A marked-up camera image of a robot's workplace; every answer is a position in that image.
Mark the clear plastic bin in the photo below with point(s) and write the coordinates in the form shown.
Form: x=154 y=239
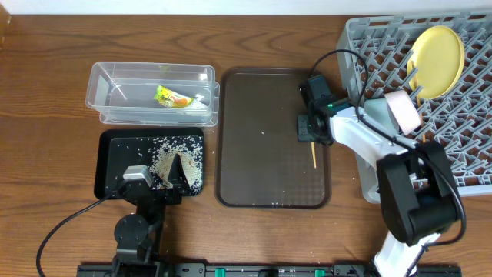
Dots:
x=123 y=93

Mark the black rail at table edge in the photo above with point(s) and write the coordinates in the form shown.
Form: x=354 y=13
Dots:
x=202 y=270

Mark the blue plastic bowl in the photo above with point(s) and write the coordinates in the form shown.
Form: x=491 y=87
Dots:
x=379 y=110

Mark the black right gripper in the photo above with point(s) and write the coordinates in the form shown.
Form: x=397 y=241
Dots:
x=304 y=128

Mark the grey dishwasher rack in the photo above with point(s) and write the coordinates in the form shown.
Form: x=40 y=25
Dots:
x=375 y=53

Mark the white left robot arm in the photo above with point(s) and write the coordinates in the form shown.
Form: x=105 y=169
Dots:
x=138 y=235

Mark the dark brown serving tray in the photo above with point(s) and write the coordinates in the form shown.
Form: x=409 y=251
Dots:
x=260 y=162

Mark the black waste tray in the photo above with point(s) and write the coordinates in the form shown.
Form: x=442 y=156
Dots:
x=104 y=145

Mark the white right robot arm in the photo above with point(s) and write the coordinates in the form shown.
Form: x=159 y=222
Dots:
x=419 y=198

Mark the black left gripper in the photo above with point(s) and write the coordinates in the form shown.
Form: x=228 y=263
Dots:
x=154 y=191

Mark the green yellow snack wrapper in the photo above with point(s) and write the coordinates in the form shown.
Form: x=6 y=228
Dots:
x=171 y=99

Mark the pile of rice leftovers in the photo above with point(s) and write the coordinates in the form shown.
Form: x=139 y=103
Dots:
x=157 y=153

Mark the white tissue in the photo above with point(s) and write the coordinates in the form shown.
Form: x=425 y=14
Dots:
x=195 y=104

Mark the wooden chopstick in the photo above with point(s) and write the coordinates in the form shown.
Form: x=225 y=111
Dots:
x=418 y=100
x=313 y=154

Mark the white pink bowl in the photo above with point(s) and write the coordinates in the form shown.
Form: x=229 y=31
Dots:
x=403 y=111

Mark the yellow plastic plate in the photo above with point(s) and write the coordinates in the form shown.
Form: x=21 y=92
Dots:
x=436 y=63

